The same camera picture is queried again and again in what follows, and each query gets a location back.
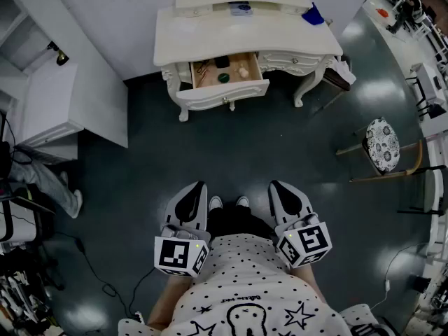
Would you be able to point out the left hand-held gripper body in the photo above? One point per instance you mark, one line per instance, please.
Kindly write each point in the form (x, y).
(171, 254)

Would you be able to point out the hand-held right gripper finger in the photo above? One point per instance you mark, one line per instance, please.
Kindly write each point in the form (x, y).
(305, 206)
(274, 212)

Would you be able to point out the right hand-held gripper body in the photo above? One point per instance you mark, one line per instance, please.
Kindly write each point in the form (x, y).
(311, 240)

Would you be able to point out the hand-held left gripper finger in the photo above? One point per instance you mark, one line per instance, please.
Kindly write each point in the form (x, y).
(202, 212)
(171, 210)

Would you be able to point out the wooden drawer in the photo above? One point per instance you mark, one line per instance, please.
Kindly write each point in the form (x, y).
(224, 94)

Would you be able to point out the cream dressing table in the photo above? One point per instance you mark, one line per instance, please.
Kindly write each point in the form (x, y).
(245, 33)

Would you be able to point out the person's right forearm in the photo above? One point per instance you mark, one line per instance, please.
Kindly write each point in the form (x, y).
(311, 280)

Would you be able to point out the person's left forearm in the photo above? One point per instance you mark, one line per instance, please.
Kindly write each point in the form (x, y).
(162, 303)

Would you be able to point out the person's left white shoe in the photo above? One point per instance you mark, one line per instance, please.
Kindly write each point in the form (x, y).
(216, 202)

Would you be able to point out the person's white shoe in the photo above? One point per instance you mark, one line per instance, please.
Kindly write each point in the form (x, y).
(216, 202)
(242, 201)

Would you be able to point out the person's right white shoe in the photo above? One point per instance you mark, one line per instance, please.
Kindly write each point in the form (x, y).
(242, 201)

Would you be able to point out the person's black trousers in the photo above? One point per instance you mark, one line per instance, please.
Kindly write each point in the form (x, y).
(238, 222)

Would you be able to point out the person's white polka-dot shirt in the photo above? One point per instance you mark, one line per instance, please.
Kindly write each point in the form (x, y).
(245, 275)

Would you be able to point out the white power strip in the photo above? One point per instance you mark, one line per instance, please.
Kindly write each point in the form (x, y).
(139, 318)

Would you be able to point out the floral seat cushion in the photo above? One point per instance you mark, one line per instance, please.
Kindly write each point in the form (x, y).
(382, 145)

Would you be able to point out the wooden chair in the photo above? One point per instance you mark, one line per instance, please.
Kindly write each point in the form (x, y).
(418, 156)

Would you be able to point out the grey chair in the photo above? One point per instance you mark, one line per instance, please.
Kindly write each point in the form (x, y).
(428, 191)

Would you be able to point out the brown stool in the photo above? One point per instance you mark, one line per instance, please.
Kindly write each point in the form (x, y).
(336, 79)

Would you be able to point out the green round compact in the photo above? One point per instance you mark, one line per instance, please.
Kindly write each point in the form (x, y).
(224, 77)

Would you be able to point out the copper makeup brush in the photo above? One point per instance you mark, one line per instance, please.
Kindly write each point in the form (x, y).
(203, 70)

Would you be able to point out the small black box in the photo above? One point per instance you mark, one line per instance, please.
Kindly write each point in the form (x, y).
(221, 62)

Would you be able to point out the white low cabinet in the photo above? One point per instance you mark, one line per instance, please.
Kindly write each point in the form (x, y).
(49, 100)

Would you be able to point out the blue cloth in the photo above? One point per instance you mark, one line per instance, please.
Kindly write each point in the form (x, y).
(313, 15)

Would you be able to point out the white box with blue print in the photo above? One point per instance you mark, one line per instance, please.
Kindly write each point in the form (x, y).
(241, 8)

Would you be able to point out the white cubby shelf unit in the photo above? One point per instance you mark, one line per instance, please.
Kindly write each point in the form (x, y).
(21, 30)

